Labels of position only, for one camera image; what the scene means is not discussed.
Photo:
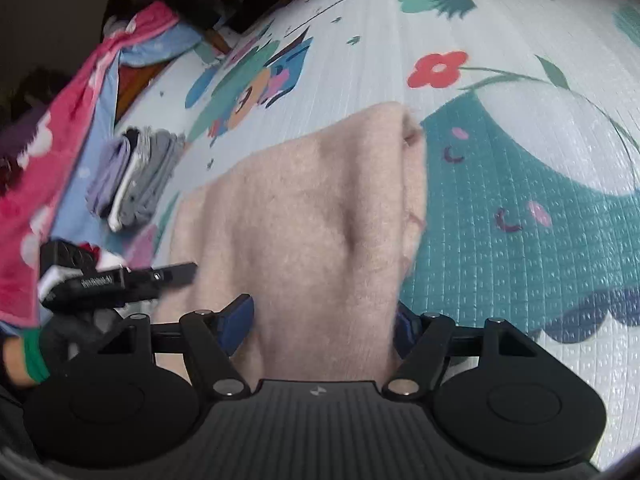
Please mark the light blue cloth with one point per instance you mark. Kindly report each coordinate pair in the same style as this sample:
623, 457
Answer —
107, 90

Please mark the grey folded garment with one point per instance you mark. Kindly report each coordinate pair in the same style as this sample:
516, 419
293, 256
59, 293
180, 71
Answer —
155, 175

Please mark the purple folded garment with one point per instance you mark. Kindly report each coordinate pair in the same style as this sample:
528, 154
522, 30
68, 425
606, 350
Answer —
107, 175

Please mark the printed play mat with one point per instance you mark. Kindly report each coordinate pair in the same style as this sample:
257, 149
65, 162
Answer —
500, 185

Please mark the person's left hand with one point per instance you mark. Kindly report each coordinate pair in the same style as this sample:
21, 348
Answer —
75, 340

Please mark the pink floral blanket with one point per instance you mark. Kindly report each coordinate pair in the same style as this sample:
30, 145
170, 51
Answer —
65, 120

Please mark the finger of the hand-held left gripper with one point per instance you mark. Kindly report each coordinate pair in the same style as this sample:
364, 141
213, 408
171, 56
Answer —
175, 273

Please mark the person's left forearm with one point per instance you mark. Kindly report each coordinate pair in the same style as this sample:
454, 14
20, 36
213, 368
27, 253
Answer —
22, 360

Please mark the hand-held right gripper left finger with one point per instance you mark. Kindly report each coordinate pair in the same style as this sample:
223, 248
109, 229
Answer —
240, 322

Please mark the red and white cloth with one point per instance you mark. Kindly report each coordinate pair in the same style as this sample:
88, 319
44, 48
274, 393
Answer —
102, 256

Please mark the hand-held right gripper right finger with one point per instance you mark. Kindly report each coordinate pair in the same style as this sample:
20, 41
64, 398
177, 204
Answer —
402, 331

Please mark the beige knit sweater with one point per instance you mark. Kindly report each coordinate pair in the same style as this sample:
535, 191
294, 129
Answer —
300, 220

